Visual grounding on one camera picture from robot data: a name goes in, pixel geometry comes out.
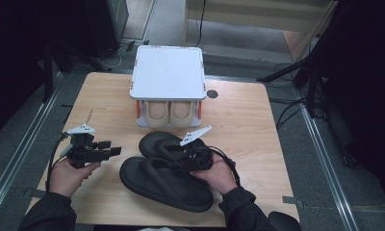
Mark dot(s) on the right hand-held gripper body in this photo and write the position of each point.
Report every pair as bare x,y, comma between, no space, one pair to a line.
200,159

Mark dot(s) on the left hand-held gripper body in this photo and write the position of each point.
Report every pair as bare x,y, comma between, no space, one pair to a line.
84,152

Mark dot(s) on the black flip-flop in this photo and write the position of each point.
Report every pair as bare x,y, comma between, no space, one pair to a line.
168,195
152,144

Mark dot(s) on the cream clog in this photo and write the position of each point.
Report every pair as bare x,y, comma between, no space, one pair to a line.
157,114
181,114

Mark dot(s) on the white shoe rack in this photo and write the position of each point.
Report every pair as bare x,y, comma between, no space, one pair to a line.
168,73

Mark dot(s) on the person's right hand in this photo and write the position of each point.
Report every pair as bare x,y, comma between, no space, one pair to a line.
221,178

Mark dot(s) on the person's left hand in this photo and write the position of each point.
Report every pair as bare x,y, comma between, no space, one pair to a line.
67,178

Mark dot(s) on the grey tape piece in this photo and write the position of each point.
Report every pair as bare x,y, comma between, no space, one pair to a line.
36,193
293,201

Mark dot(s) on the round dark table grommet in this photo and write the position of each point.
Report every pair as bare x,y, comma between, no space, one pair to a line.
212,94

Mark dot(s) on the black metal stand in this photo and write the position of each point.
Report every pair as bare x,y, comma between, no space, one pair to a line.
47,80

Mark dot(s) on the black plug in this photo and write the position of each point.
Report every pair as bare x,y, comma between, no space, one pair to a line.
130,45

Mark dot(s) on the person's dark trouser leg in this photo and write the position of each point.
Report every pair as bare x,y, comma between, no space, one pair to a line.
285,223

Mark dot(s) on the black tripod stand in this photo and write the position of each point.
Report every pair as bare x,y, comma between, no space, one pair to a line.
283,72

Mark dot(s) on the dark curtain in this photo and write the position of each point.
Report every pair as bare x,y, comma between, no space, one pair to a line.
17,48
367,80

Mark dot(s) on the dark cabinet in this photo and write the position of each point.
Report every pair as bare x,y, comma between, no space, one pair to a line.
116,16

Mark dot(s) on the beige wooden platform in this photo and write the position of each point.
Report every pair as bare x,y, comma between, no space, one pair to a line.
245,16

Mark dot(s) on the metal floor rail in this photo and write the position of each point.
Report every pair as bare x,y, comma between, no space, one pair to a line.
19,155
329,173

